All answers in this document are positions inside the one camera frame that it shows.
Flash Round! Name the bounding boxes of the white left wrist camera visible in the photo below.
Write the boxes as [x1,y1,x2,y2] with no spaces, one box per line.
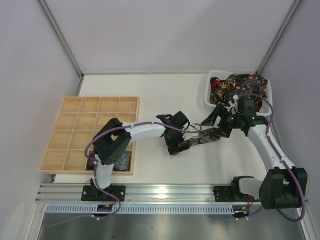
[189,122,202,132]

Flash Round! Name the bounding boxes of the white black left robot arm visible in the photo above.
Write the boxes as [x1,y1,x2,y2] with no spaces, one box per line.
[85,111,199,190]

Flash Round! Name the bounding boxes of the white plastic basket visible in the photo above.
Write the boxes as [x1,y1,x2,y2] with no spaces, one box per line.
[204,70,273,117]

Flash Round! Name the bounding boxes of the aluminium frame rail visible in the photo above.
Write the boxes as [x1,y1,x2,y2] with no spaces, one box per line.
[34,182,309,204]

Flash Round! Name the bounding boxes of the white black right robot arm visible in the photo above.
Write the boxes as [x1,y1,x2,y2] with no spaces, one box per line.
[201,102,308,210]

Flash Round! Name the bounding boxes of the slotted grey cable duct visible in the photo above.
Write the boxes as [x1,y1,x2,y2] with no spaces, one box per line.
[45,203,235,215]

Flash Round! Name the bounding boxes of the wooden grid organizer tray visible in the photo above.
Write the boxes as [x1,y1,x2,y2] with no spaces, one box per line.
[39,96,140,175]

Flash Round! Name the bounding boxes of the orange grey patterned tie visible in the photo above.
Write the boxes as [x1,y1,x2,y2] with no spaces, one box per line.
[191,127,221,147]

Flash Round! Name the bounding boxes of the rolled grey leaf-pattern tie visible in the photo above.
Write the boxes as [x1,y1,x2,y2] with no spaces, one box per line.
[113,153,131,172]

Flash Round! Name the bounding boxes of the rolled dark floral tie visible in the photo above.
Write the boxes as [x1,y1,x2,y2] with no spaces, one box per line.
[85,150,95,171]

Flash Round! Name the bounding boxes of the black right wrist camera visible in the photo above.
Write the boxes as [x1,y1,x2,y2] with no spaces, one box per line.
[237,98,257,118]

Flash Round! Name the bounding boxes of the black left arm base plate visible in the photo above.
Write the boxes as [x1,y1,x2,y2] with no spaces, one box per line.
[81,185,126,202]

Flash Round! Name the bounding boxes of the pile of dark floral ties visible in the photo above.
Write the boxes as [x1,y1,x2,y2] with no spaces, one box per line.
[209,73,268,107]

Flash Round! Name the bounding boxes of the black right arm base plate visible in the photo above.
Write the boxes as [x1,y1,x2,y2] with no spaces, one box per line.
[212,185,259,203]

